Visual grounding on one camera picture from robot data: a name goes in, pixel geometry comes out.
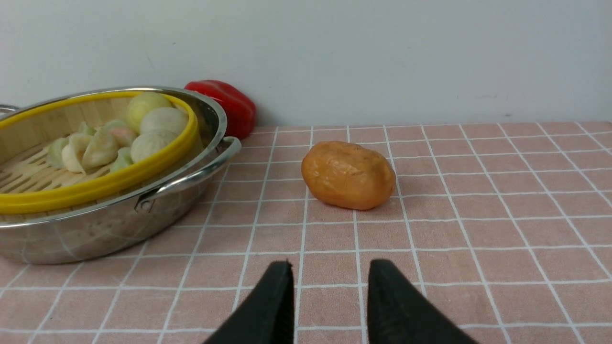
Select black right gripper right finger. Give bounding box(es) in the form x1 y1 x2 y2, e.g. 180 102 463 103
367 259 477 344

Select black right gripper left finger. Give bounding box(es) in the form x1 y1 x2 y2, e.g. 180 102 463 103
205 261 295 344

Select yellow bamboo steamer basket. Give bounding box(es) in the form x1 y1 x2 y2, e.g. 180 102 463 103
1 90 202 223

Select stainless steel pot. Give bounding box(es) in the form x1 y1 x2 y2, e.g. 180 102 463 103
0 86 242 264

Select pink checkered tablecloth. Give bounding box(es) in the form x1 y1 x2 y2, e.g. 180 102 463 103
1 122 612 344

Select red bell pepper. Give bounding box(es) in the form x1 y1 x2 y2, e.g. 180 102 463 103
184 80 257 140

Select white green toy dumplings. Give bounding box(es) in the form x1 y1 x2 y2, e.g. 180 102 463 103
45 92 189 173

